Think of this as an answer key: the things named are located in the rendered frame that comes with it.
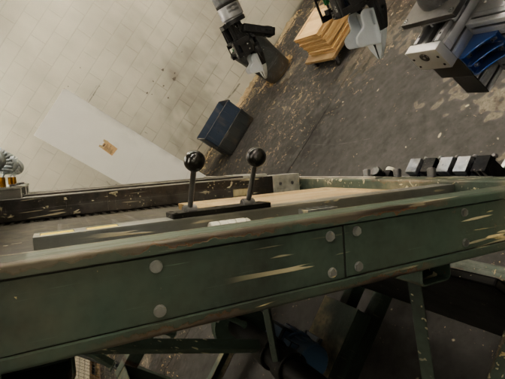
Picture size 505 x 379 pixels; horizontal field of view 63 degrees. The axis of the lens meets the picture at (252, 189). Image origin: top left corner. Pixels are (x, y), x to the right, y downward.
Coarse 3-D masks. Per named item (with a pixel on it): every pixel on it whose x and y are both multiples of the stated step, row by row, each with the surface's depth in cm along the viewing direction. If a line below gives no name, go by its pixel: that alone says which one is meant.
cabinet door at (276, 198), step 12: (288, 192) 143; (300, 192) 142; (312, 192) 139; (324, 192) 136; (336, 192) 133; (348, 192) 130; (360, 192) 127; (180, 204) 127; (204, 204) 120; (216, 204) 121; (228, 204) 118
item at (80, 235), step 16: (384, 192) 96; (400, 192) 97; (416, 192) 99; (432, 192) 101; (448, 192) 104; (272, 208) 82; (288, 208) 83; (112, 224) 72; (128, 224) 71; (144, 224) 71; (160, 224) 72; (176, 224) 73; (192, 224) 75; (48, 240) 64; (64, 240) 65; (80, 240) 66; (96, 240) 68
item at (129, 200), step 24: (0, 192) 124; (96, 192) 135; (120, 192) 138; (144, 192) 142; (168, 192) 146; (216, 192) 154; (264, 192) 162; (0, 216) 123; (24, 216) 126; (48, 216) 129
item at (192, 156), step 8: (192, 152) 70; (200, 152) 71; (184, 160) 71; (192, 160) 70; (200, 160) 70; (192, 168) 70; (200, 168) 71; (192, 176) 73; (192, 184) 74; (192, 192) 74; (192, 200) 75; (184, 208) 76; (192, 208) 76
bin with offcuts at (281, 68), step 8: (264, 40) 524; (264, 48) 522; (272, 48) 530; (272, 56) 529; (280, 56) 537; (248, 64) 532; (272, 64) 531; (280, 64) 536; (288, 64) 544; (272, 72) 538; (280, 72) 539; (272, 80) 549
